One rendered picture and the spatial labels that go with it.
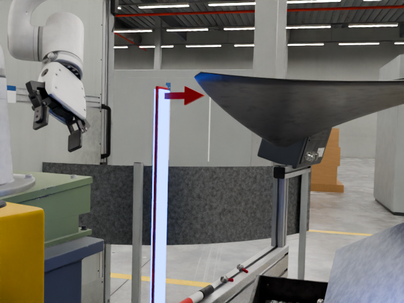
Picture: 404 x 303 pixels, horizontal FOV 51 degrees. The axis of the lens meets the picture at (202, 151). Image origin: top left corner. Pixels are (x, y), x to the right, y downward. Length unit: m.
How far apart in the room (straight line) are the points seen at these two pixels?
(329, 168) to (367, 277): 8.02
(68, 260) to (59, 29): 0.50
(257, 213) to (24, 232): 2.01
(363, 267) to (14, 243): 0.32
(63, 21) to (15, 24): 0.10
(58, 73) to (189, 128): 5.66
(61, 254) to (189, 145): 5.82
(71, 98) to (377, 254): 0.64
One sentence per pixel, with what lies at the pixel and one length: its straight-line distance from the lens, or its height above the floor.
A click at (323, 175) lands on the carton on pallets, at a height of 0.31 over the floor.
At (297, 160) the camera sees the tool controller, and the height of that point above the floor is 1.07.
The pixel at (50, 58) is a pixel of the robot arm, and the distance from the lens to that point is 0.93.
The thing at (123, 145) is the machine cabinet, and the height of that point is 0.85.
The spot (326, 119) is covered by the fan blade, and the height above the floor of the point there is 1.15.
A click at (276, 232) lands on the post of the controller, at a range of 1.05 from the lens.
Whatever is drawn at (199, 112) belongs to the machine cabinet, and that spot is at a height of 1.39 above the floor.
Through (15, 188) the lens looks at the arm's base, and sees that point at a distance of 0.73.
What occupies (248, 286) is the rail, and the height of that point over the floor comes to 0.84.
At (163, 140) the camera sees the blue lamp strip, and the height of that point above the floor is 1.12.
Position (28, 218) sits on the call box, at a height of 1.07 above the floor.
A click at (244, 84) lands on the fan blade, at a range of 0.41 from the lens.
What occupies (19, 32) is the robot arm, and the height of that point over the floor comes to 1.33.
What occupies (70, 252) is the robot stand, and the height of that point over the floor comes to 0.93.
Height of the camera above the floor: 1.14
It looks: 3 degrees down
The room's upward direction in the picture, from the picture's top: 2 degrees clockwise
